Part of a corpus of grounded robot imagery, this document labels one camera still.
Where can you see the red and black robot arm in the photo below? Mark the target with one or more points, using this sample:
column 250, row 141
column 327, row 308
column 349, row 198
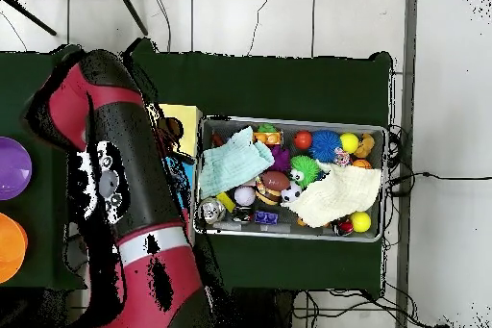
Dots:
column 134, row 174

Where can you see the silver mesh bin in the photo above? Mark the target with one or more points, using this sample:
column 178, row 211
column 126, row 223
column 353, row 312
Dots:
column 292, row 125

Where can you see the wooden box with three holes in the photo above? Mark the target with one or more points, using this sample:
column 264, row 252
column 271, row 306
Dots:
column 188, row 124

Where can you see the mint knitted cloth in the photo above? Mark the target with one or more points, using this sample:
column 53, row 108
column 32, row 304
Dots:
column 230, row 166

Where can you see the orange toy building block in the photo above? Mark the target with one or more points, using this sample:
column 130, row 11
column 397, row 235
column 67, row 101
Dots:
column 269, row 138

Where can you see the brown toy football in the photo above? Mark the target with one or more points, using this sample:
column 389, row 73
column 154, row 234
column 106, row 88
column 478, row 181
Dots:
column 276, row 181

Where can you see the purple spiky rubber toy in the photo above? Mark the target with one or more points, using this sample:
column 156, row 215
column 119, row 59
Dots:
column 281, row 158

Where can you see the green spiky rubber ball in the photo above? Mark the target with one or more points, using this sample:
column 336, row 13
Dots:
column 307, row 168

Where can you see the blue spiky rubber ball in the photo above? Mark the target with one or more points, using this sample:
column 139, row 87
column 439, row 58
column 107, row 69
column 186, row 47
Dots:
column 324, row 145

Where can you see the dark green table cloth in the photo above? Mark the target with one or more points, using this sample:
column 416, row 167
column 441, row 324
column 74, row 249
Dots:
column 269, row 85
column 15, row 93

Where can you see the cream knitted cloth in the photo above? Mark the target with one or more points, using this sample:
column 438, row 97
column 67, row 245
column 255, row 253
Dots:
column 338, row 193

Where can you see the yellow smooth ball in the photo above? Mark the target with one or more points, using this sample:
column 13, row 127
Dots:
column 349, row 142

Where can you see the orange toy basketball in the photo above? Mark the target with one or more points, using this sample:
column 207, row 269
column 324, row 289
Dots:
column 361, row 164

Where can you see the purple plastic plate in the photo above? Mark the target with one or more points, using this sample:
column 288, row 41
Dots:
column 13, row 168

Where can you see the orange plastic bowl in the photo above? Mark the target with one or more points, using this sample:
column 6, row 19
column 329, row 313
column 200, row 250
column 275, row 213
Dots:
column 9, row 247

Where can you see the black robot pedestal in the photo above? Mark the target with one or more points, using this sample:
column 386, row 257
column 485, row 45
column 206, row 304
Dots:
column 261, row 312

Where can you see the black metal frame legs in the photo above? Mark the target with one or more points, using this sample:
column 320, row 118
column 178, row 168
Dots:
column 132, row 12

